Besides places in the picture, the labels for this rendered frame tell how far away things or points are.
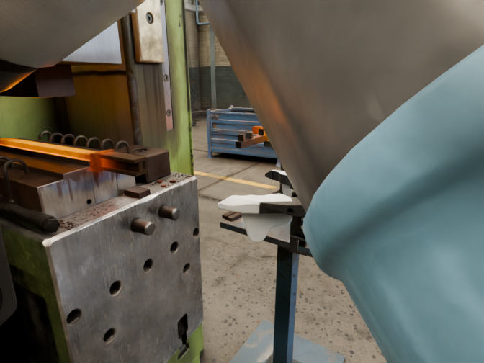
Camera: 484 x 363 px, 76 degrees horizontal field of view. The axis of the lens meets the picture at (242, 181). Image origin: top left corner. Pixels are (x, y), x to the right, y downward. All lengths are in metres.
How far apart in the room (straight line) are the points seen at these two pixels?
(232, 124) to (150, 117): 3.59
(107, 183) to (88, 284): 0.19
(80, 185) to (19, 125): 0.51
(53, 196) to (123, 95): 0.40
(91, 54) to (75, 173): 0.21
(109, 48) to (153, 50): 0.27
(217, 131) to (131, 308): 4.02
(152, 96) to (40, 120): 0.37
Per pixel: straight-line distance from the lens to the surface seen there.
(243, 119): 4.42
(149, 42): 0.92
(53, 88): 0.72
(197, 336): 1.02
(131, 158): 0.58
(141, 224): 0.63
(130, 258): 0.67
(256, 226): 0.40
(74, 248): 0.58
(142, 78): 0.92
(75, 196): 0.63
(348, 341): 1.68
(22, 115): 1.12
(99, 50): 0.66
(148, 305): 0.77
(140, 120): 0.91
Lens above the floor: 1.14
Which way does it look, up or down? 18 degrees down
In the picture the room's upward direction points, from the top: straight up
